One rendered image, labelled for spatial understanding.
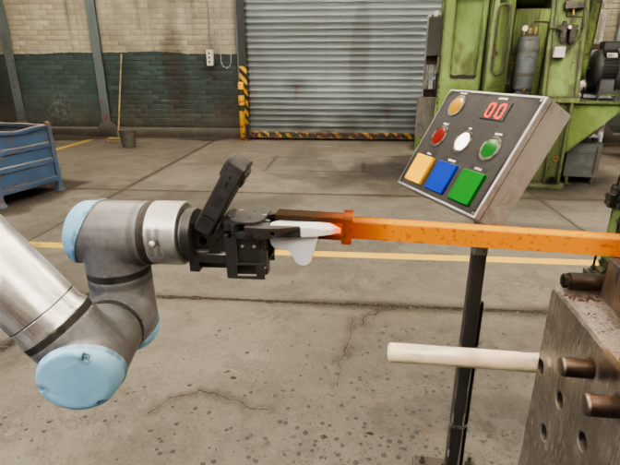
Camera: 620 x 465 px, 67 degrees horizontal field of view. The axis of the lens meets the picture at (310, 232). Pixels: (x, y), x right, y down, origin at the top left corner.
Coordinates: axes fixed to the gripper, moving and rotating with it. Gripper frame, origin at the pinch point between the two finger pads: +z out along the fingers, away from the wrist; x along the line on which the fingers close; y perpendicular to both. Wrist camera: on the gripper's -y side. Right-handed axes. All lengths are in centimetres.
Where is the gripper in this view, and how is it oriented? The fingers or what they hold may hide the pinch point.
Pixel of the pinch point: (330, 221)
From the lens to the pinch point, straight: 62.4
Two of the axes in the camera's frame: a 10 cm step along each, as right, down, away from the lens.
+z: 9.9, 0.2, -1.2
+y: 0.2, 9.4, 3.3
